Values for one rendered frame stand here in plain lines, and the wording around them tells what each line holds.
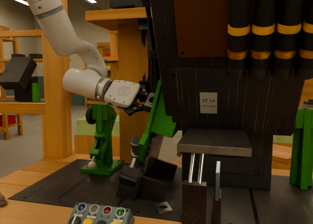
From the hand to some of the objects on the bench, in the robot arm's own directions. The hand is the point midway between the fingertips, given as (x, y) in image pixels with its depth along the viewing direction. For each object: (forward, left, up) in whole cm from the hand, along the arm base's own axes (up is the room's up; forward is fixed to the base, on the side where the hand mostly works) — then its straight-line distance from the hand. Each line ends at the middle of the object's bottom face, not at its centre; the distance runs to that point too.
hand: (150, 104), depth 91 cm
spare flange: (-15, -4, -29) cm, 33 cm away
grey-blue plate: (-18, -19, -29) cm, 40 cm away
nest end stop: (-8, +7, -27) cm, 29 cm away
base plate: (-1, -13, -31) cm, 34 cm away
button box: (-27, +11, -32) cm, 43 cm away
